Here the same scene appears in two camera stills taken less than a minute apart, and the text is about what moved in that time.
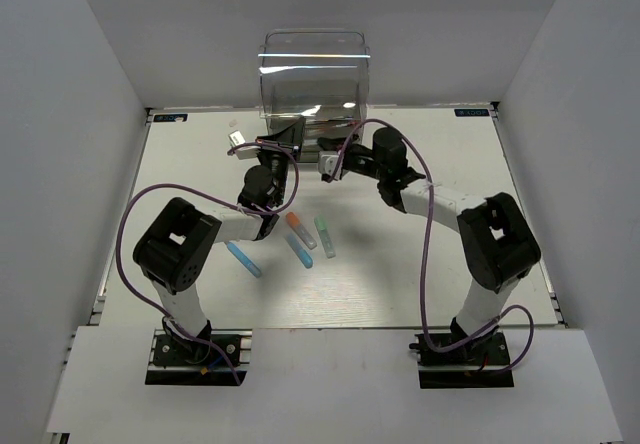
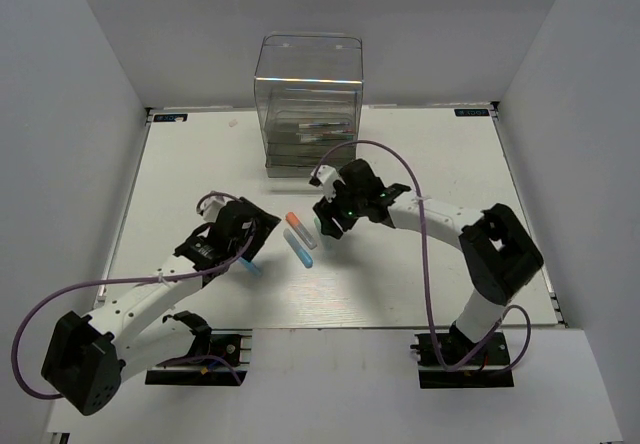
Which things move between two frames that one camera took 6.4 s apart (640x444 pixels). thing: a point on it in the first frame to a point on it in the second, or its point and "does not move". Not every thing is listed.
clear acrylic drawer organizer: (319, 75) does not move
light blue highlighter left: (235, 251) does not move
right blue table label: (470, 112) does not move
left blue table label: (170, 117) does not move
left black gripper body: (277, 158) to (263, 225)
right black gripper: (333, 143) to (328, 211)
